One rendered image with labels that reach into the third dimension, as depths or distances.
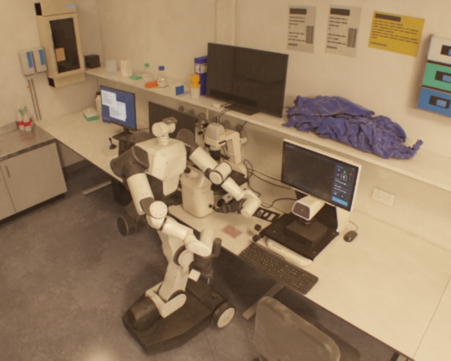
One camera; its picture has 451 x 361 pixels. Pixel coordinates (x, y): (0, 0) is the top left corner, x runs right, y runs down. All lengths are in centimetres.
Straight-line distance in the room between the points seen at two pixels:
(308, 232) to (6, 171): 291
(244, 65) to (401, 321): 182
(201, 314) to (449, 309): 148
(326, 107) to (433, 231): 100
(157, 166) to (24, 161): 232
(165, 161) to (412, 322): 140
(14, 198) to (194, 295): 221
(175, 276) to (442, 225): 166
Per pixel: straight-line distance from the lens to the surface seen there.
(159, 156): 168
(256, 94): 245
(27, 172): 387
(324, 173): 183
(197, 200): 219
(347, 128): 205
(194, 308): 248
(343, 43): 235
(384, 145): 204
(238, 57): 253
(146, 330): 238
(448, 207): 225
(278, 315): 146
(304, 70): 251
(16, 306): 311
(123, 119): 335
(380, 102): 231
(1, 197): 389
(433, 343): 184
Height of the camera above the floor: 209
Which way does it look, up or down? 30 degrees down
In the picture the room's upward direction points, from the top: straight up
